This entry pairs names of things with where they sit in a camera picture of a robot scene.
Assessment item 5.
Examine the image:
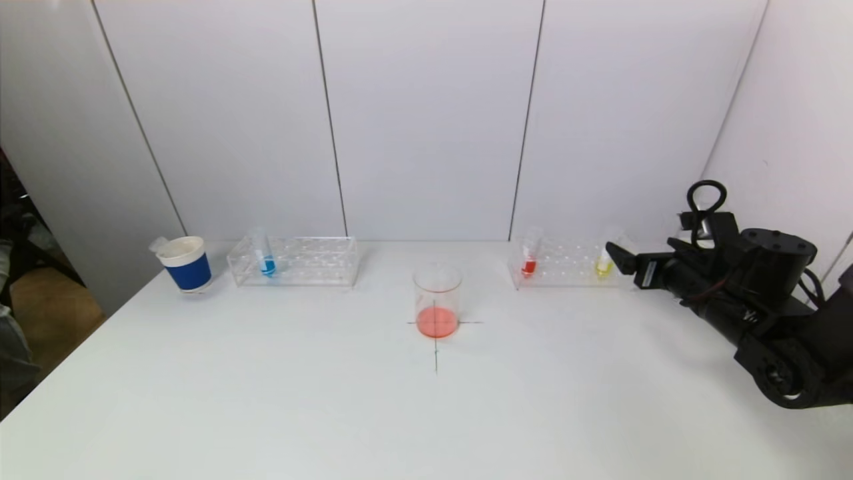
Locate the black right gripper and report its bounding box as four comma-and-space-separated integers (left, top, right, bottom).
605, 241, 705, 305

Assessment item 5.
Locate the yellow pigment test tube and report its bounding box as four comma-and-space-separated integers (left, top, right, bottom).
594, 227, 627, 280

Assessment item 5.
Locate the clear acrylic test tube rack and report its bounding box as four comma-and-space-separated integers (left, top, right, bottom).
228, 236, 361, 289
508, 235, 646, 291

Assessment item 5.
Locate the red pigment test tube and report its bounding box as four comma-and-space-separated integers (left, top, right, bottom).
520, 227, 544, 279

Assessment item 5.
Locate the clear glass beaker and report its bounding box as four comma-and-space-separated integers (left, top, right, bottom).
413, 264, 462, 339

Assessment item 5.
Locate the blue pigment test tube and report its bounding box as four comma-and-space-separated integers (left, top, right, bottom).
252, 228, 279, 279

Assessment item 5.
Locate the blue white paper cup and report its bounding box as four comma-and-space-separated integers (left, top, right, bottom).
157, 237, 214, 295

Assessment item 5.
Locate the grey trouser leg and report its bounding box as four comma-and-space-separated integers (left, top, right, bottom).
0, 240, 42, 402

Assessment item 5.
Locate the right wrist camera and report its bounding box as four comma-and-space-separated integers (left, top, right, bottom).
678, 212, 739, 251

